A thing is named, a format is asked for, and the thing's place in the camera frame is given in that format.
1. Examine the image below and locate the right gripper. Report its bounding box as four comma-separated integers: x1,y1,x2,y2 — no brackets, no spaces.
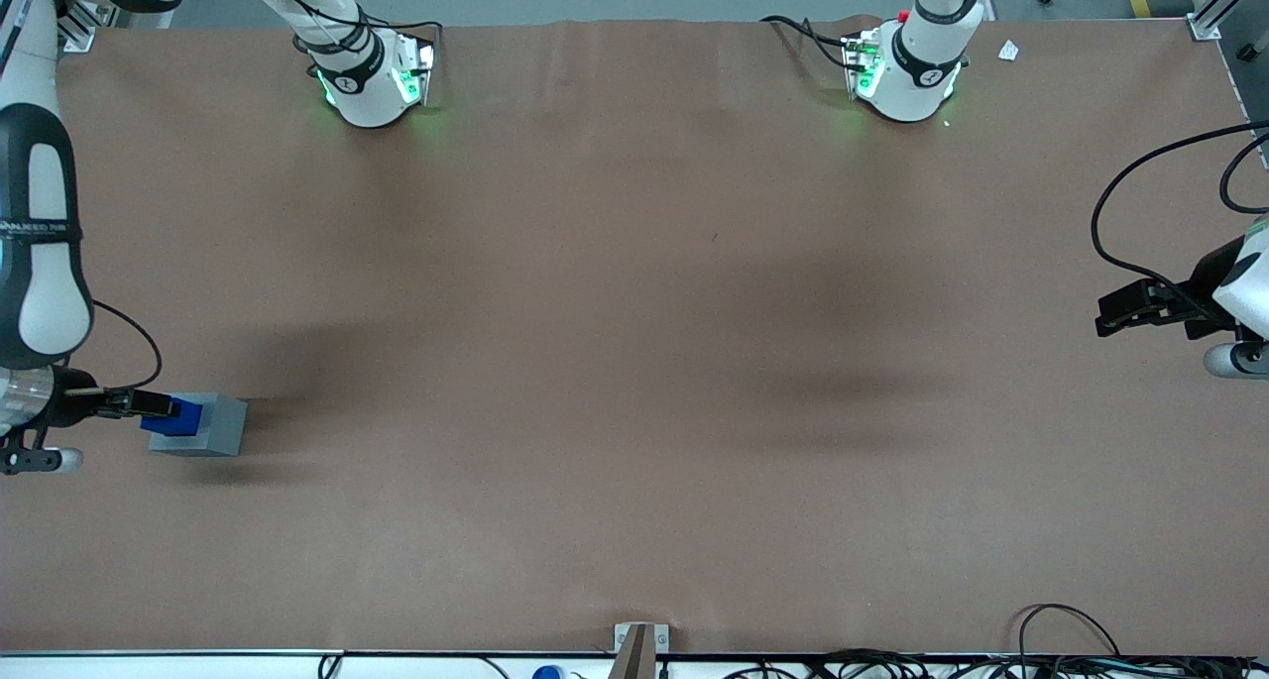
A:
42,366,177,431

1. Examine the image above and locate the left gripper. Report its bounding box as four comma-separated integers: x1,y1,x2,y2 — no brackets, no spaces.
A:
1096,216,1269,342

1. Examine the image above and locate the blue plastic part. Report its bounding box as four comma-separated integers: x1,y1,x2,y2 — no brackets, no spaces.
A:
140,395,205,438

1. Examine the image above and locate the gray square base block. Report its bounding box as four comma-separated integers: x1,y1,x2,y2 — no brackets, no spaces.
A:
148,393,250,459

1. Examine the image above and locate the brown table cover sheet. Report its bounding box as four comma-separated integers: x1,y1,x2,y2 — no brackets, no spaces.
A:
0,15,1254,656

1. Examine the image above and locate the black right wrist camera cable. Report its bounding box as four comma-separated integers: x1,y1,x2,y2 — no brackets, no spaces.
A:
91,300,164,395

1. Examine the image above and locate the long black left wrist cable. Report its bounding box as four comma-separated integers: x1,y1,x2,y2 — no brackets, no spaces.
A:
1091,121,1269,298

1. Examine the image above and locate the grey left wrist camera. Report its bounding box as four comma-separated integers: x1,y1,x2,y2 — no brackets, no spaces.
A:
1204,340,1269,379

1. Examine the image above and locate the short black looped cable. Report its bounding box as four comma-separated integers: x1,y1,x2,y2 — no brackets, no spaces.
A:
1219,132,1269,215

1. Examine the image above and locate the black cable loop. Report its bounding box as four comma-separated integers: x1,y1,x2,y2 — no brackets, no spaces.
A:
1015,603,1121,660

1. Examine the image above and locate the aluminium frame post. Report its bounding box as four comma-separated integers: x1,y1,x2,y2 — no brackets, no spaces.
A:
52,0,97,53
1188,0,1269,43

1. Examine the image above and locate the tangled black cable bundle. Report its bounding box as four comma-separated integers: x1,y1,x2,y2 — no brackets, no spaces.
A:
722,647,1269,679

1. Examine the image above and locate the black left arm base cable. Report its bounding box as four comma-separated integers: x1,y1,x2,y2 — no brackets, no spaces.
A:
760,14,864,71

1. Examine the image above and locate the black arm base cable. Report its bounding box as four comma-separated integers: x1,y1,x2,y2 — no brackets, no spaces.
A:
253,0,444,62
760,14,864,71

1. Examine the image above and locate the black right arm base cable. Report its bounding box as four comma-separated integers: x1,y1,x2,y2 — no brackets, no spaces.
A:
253,0,444,62

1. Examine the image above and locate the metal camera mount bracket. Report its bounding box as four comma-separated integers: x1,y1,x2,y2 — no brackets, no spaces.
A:
614,622,670,679

